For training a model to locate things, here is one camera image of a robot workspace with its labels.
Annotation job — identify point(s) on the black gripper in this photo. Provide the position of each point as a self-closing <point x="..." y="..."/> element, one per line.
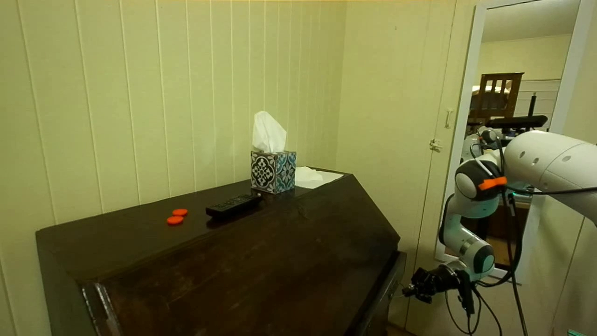
<point x="450" y="280"/>

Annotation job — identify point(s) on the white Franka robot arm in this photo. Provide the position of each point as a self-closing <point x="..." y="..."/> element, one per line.
<point x="547" y="168"/>

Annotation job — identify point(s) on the white paper sheet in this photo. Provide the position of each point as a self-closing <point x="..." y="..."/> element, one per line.
<point x="314" y="178"/>

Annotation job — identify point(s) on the patterned tissue box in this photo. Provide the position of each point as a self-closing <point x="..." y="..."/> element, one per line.
<point x="273" y="172"/>

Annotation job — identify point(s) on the dark wooden secretary desk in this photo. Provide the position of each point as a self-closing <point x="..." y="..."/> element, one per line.
<point x="217" y="267"/>

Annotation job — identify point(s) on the black remote control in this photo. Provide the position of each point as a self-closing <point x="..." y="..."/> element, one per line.
<point x="233" y="206"/>

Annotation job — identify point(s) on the white tissue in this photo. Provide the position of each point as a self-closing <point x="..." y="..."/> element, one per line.
<point x="267" y="131"/>

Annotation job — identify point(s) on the white framed mirror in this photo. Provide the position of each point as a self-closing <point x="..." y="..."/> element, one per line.
<point x="470" y="62"/>

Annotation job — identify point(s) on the orange round disc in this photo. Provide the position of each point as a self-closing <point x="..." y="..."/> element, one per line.
<point x="174" y="221"/>

